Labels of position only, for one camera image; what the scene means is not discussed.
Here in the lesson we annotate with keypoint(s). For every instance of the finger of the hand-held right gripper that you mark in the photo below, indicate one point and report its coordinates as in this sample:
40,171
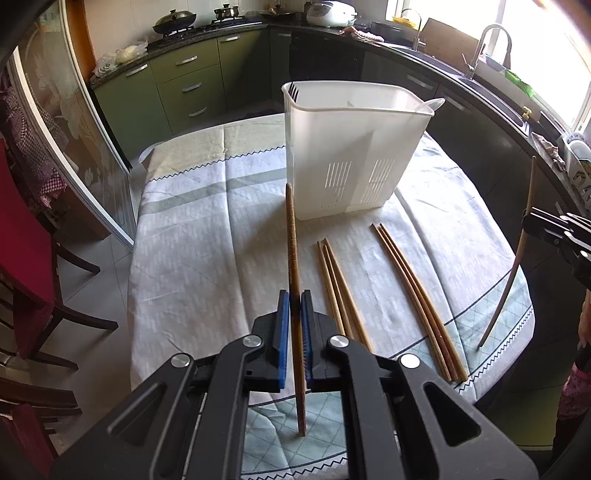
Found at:
545,230
554,219

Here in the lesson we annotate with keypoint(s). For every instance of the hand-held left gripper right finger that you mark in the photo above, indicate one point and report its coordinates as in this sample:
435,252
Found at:
307,332

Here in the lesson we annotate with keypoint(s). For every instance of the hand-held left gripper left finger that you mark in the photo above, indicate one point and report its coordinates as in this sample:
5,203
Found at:
284,332

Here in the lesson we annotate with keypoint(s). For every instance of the dark wooden chopstick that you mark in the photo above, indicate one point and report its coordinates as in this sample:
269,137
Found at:
292,240

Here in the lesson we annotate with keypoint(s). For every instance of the white plastic utensil holder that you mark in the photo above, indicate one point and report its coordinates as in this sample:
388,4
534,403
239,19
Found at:
323,138

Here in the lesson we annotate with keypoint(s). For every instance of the person's right forearm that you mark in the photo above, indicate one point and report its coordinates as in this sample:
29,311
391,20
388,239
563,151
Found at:
586,318

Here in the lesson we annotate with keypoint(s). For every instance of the brown rag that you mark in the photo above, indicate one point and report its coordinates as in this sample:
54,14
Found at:
549,152

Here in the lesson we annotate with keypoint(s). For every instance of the white patterned mug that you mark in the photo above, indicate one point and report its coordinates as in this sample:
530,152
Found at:
579,157

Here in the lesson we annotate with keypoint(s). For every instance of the small yellow tap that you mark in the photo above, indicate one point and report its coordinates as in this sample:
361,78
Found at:
526,114

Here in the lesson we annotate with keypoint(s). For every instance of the grey green patterned tablecloth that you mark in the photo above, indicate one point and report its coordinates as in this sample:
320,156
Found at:
207,230

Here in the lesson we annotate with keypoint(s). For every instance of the pink patterned clothing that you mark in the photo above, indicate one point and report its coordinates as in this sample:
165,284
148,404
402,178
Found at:
575,392

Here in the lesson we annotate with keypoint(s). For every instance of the kitchen sink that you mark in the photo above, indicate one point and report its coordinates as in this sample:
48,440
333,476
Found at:
498,99

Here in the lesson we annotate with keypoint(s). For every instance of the tall metal faucet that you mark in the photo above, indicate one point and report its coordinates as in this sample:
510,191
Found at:
475,55

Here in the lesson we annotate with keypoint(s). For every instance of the brown cardboard board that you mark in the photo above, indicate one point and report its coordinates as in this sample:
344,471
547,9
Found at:
450,44

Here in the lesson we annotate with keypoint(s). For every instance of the small metal faucet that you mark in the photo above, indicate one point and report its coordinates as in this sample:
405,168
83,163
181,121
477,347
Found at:
418,32

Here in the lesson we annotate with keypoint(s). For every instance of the yellow packet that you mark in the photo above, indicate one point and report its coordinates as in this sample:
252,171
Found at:
406,21

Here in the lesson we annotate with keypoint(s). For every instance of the black pot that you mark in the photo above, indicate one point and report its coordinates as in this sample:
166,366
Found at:
388,31

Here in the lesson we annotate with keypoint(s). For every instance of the green kitchen cabinets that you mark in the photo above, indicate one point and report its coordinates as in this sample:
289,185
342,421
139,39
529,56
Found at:
184,87

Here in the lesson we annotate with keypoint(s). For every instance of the pink rag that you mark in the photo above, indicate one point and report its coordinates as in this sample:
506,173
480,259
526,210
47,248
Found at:
360,34

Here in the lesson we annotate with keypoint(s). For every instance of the wooden chair with red cover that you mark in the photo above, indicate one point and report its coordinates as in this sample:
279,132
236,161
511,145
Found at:
27,415
23,258

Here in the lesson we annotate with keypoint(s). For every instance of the floral frosted glass door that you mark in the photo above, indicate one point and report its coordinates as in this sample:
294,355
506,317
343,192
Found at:
78,138

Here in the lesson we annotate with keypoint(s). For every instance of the white rice cooker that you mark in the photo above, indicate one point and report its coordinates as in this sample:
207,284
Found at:
330,13

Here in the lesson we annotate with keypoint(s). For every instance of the checkered cloth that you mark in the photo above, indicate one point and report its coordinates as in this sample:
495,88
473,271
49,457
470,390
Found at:
32,152

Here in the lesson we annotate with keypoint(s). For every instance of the gas stove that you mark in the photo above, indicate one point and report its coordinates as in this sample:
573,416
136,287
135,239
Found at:
207,28

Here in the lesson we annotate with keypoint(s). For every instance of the white plastic bags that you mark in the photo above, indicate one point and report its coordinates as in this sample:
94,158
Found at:
120,57

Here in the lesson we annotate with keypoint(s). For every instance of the small metal pot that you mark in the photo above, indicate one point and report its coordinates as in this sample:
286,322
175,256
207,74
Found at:
226,13

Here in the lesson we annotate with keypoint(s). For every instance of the black wok with lid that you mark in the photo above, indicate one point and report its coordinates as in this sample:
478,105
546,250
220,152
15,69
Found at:
174,21

